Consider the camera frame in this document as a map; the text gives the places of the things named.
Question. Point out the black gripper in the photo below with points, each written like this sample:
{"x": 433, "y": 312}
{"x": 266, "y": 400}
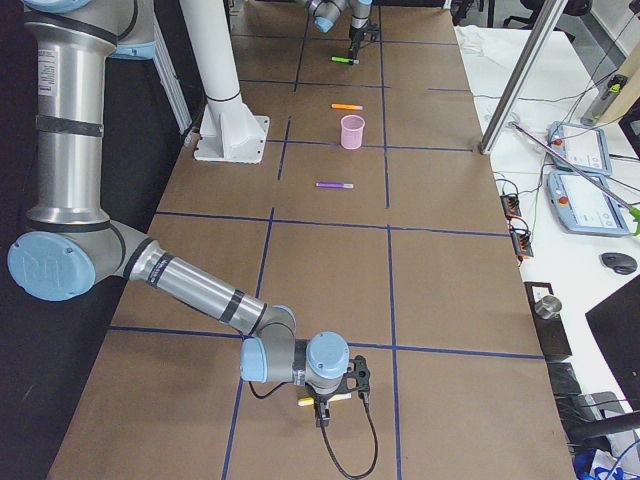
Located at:
{"x": 321, "y": 399}
{"x": 356, "y": 35}

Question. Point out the yellow highlighter pen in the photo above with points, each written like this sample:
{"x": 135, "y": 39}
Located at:
{"x": 311, "y": 401}

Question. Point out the green highlighter pen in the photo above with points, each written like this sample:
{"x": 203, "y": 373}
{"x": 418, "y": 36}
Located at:
{"x": 346, "y": 61}

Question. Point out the orange highlighter pen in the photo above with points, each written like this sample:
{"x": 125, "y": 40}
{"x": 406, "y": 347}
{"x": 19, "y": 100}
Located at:
{"x": 347, "y": 107}

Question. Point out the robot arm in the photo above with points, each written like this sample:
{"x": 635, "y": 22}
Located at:
{"x": 72, "y": 243}
{"x": 325, "y": 14}

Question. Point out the pink mesh pen holder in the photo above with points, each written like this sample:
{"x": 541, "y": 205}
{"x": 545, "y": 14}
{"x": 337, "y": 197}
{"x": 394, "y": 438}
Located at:
{"x": 352, "y": 128}

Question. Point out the purple highlighter pen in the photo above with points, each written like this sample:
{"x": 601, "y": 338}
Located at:
{"x": 334, "y": 185}

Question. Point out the metal cup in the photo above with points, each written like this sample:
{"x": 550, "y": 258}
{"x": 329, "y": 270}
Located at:
{"x": 548, "y": 307}

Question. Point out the upper teach pendant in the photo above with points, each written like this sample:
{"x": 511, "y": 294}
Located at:
{"x": 583, "y": 147}

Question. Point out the teach pendant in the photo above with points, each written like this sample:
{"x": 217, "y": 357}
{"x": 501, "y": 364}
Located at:
{"x": 582, "y": 208}
{"x": 583, "y": 147}

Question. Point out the lower teach pendant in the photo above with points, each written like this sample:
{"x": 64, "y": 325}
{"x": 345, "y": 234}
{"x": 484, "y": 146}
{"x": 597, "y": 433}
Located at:
{"x": 582, "y": 208}

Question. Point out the black computer mouse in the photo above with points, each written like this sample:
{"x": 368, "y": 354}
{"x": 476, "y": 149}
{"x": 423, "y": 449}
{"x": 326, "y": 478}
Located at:
{"x": 619, "y": 263}

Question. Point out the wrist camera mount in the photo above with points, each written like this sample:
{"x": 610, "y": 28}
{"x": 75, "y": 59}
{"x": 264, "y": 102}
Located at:
{"x": 371, "y": 33}
{"x": 358, "y": 378}

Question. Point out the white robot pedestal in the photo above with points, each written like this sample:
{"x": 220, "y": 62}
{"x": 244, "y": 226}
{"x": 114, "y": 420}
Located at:
{"x": 229, "y": 131}

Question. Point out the aluminium frame post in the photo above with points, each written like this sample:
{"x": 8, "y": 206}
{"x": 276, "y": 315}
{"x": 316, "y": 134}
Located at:
{"x": 543, "y": 27}

